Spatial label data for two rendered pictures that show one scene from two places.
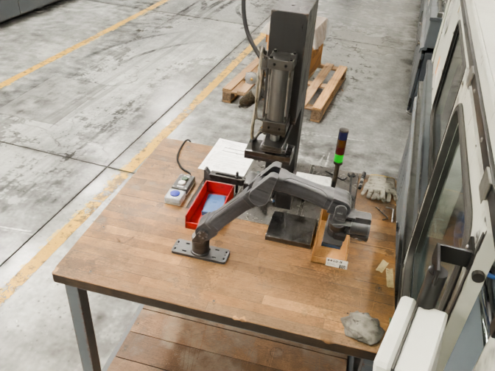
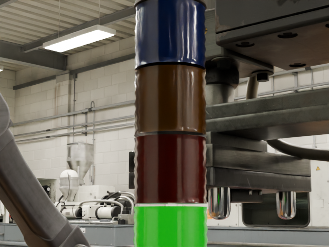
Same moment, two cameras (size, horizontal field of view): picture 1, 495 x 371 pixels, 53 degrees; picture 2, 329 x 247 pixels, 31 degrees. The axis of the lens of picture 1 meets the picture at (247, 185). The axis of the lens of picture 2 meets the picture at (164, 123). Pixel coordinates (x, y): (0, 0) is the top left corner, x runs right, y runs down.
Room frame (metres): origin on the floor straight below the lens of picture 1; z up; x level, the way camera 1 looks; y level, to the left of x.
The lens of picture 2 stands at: (1.90, -0.64, 1.08)
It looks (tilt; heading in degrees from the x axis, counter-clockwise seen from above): 9 degrees up; 118
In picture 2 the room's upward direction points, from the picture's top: straight up
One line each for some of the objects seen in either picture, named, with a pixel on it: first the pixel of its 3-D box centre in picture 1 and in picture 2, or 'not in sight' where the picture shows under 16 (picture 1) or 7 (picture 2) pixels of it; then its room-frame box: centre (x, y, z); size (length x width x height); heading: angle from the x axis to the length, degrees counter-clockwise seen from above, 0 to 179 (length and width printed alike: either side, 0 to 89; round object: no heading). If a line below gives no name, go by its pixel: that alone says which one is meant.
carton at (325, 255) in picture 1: (334, 236); not in sight; (1.41, -0.33, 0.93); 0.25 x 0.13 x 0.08; 168
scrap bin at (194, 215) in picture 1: (210, 205); not in sight; (1.55, 0.14, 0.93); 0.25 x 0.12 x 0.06; 168
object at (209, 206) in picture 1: (213, 203); not in sight; (1.58, 0.13, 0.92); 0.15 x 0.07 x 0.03; 175
